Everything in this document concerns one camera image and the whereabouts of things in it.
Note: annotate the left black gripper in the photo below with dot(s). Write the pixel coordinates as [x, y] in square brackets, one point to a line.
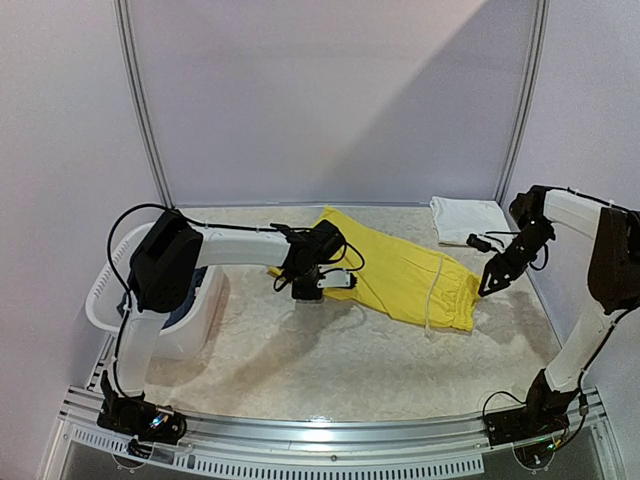
[301, 294]

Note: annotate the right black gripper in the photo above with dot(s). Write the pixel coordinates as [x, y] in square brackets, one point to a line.
[507, 256]

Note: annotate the dark blue garment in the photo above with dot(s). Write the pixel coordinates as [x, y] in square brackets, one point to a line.
[180, 312]

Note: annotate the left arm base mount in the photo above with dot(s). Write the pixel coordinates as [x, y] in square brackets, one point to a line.
[136, 417]

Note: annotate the front aluminium rail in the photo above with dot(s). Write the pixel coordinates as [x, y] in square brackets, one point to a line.
[224, 447]

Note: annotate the yellow garment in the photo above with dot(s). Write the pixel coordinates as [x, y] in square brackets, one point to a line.
[406, 281]

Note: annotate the white plastic laundry basket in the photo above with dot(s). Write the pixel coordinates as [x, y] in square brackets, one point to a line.
[180, 342]

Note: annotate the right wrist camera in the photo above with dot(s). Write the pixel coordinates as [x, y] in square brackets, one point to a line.
[484, 243]

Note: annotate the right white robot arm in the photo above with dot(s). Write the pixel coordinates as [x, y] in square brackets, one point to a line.
[561, 289]

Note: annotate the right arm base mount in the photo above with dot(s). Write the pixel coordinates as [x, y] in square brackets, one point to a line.
[513, 424]

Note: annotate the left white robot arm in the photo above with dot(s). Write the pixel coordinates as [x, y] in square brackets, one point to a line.
[171, 271]

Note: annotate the white t-shirt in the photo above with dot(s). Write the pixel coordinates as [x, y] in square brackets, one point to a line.
[456, 219]

